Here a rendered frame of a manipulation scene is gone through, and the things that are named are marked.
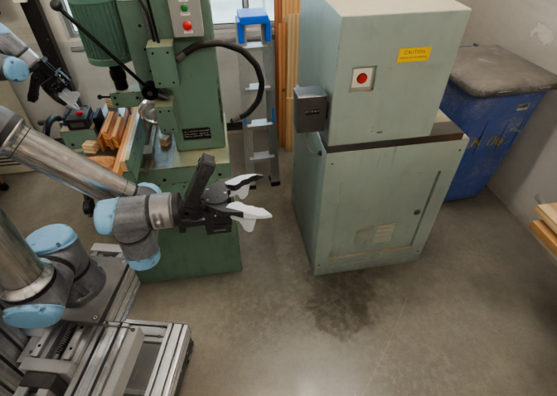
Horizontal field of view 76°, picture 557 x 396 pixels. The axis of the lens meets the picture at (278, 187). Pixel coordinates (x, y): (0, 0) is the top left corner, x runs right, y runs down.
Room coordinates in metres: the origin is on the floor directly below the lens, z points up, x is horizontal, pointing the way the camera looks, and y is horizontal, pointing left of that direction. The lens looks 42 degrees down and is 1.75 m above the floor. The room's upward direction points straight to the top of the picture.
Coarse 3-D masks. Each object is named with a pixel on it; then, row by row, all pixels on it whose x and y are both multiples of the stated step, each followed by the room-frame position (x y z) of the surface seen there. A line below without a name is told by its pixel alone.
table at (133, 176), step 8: (104, 104) 1.56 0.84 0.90; (104, 112) 1.49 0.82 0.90; (120, 112) 1.49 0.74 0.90; (144, 128) 1.37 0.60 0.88; (144, 136) 1.34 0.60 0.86; (144, 144) 1.30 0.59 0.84; (80, 152) 1.21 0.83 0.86; (96, 152) 1.16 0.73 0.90; (104, 152) 1.16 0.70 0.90; (112, 152) 1.16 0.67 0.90; (136, 160) 1.13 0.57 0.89; (136, 168) 1.10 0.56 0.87; (128, 176) 1.04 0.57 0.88; (136, 176) 1.06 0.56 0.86
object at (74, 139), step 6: (66, 126) 1.27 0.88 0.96; (60, 132) 1.23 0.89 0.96; (66, 132) 1.23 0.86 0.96; (72, 132) 1.23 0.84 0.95; (78, 132) 1.24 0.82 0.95; (84, 132) 1.24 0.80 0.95; (90, 132) 1.24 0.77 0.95; (96, 132) 1.26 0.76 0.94; (66, 138) 1.23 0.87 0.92; (72, 138) 1.23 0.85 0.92; (78, 138) 1.23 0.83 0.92; (84, 138) 1.24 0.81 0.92; (90, 138) 1.24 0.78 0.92; (96, 138) 1.24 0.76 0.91; (66, 144) 1.23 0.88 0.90; (72, 144) 1.23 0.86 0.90; (78, 144) 1.23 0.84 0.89
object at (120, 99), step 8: (112, 88) 1.39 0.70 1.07; (128, 88) 1.39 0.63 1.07; (136, 88) 1.39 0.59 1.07; (112, 96) 1.34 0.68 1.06; (120, 96) 1.35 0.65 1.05; (128, 96) 1.35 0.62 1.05; (136, 96) 1.36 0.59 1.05; (120, 104) 1.35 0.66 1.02; (128, 104) 1.35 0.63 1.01; (136, 104) 1.36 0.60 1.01
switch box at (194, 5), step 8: (168, 0) 1.26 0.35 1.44; (176, 0) 1.26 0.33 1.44; (192, 0) 1.27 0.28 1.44; (176, 8) 1.26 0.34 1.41; (192, 8) 1.27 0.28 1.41; (200, 8) 1.28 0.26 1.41; (176, 16) 1.26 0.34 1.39; (184, 16) 1.26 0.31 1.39; (192, 16) 1.27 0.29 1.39; (200, 16) 1.27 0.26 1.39; (176, 24) 1.26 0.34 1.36; (192, 24) 1.27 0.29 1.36; (200, 24) 1.27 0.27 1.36; (176, 32) 1.26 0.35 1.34; (200, 32) 1.27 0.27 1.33
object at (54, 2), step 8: (56, 0) 1.23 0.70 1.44; (56, 8) 1.22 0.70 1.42; (88, 32) 1.24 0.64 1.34; (96, 40) 1.24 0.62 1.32; (104, 48) 1.24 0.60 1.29; (112, 56) 1.24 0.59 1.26; (120, 64) 1.25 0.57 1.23; (128, 72) 1.25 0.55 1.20; (144, 88) 1.24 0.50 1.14; (152, 88) 1.24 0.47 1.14; (144, 96) 1.24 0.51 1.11; (152, 96) 1.24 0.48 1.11; (160, 96) 1.26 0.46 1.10; (168, 96) 1.28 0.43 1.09
